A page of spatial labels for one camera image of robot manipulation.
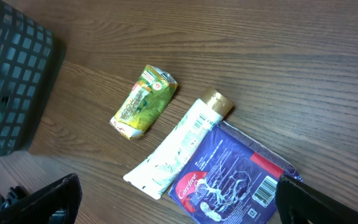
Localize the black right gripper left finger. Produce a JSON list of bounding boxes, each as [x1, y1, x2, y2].
[[0, 173, 82, 224]]

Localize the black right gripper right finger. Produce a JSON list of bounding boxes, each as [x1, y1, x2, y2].
[[275, 175, 358, 224]]

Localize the purple Carefree packet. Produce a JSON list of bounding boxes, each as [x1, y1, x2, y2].
[[169, 121, 302, 224]]

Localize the white tube gold cap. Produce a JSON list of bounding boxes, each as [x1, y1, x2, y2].
[[123, 88, 234, 200]]

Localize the green juice carton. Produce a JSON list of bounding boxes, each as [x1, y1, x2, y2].
[[110, 65, 178, 139]]

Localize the grey plastic basket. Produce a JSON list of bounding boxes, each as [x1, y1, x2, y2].
[[0, 1, 58, 157]]

